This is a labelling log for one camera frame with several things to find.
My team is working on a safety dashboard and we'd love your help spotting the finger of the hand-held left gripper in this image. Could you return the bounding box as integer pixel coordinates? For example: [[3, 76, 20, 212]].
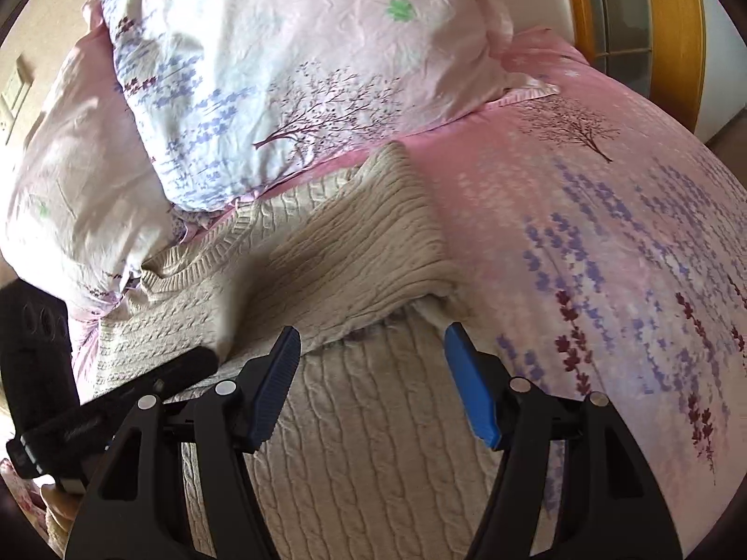
[[79, 346, 218, 415]]

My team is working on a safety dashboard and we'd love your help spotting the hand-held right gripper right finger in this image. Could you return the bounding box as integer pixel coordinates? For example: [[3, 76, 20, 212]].
[[444, 322, 684, 560]]

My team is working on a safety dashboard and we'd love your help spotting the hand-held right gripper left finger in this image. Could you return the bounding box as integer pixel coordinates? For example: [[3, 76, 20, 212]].
[[64, 325, 303, 560]]

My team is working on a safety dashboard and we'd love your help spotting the cream cable-knit sweater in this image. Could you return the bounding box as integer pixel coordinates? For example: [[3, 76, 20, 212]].
[[43, 141, 562, 560]]

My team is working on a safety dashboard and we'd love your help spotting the pale pink pillow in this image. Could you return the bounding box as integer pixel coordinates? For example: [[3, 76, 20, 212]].
[[1, 0, 183, 328]]

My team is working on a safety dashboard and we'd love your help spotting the pink floral bed sheet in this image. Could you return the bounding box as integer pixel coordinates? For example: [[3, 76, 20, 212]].
[[69, 26, 747, 556]]

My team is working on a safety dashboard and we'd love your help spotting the white floral tree-print pillow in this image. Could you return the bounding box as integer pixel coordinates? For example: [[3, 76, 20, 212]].
[[96, 0, 562, 215]]

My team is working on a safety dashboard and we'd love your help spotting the white cabinet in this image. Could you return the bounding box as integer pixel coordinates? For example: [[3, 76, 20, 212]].
[[696, 0, 747, 148]]

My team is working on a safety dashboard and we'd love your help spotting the wooden headboard with grey panels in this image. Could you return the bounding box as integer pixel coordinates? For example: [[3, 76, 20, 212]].
[[559, 0, 711, 134]]

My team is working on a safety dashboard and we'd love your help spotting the beige wall switch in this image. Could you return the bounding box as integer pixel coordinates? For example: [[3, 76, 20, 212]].
[[0, 54, 31, 136]]

